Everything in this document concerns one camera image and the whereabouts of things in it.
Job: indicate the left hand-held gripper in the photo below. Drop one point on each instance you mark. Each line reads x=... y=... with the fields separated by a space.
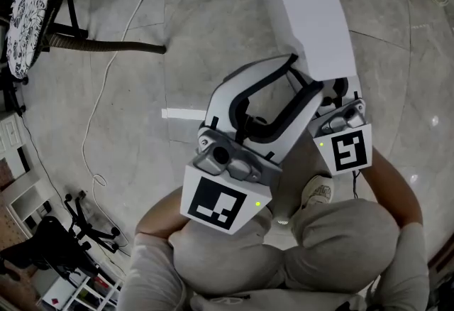
x=213 y=203

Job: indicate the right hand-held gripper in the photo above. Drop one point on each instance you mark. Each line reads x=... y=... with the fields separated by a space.
x=349 y=151

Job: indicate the white water dispenser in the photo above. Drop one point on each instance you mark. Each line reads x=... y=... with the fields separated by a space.
x=312 y=18

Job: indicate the person's left forearm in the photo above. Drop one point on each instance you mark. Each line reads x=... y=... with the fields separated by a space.
x=163 y=217

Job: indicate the person's right forearm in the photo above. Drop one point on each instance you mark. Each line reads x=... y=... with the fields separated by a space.
x=393 y=192

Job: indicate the person's right shoe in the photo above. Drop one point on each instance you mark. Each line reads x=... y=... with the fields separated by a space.
x=317 y=190

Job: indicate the person's grey trousers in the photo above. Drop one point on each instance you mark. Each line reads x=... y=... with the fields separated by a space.
x=337 y=242

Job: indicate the brown wicker chair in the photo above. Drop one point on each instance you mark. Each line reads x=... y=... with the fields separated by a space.
x=106 y=46

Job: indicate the person's white shirt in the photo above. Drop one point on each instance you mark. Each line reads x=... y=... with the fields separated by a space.
x=149 y=277

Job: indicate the black mesh office chair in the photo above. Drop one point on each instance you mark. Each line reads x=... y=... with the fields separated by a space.
x=53 y=242

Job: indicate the floral round seat cushion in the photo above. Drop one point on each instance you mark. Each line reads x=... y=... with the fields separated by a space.
x=25 y=25

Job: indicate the low white shelf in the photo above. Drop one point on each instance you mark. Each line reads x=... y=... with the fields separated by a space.
x=21 y=192

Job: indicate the white storage rack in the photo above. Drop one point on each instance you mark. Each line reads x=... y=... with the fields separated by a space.
x=71 y=293

